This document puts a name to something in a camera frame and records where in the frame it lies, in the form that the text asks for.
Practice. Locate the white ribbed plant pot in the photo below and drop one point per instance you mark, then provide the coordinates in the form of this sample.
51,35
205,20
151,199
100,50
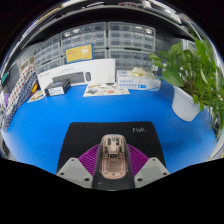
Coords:
185,105

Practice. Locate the crumpled cream tissue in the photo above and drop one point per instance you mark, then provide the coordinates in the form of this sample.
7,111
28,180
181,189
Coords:
137,72

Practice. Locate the green leafy plant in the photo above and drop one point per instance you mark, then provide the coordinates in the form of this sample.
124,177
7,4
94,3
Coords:
190,70

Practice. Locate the yellow and blue flat box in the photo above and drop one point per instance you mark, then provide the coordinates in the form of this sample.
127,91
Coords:
79,53

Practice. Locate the small black product box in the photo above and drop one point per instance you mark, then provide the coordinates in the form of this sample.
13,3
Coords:
56,88

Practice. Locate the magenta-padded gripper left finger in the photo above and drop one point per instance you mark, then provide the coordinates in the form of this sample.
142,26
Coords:
71,171

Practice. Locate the white and blue carton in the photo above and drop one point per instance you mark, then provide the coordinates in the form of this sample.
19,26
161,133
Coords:
136,84

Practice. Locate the colourful sticker sheet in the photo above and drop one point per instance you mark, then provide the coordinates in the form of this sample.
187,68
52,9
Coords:
105,90
36,96

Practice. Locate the white keyboard packaging box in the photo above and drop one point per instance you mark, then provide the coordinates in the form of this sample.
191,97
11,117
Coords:
103,70

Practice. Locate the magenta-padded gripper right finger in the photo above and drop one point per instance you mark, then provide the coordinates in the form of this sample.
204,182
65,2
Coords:
151,171

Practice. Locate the red blue checkered cloth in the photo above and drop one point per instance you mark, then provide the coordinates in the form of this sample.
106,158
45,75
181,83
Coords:
20,90

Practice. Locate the black mouse pad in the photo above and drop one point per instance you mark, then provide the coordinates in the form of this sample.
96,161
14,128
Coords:
86,136

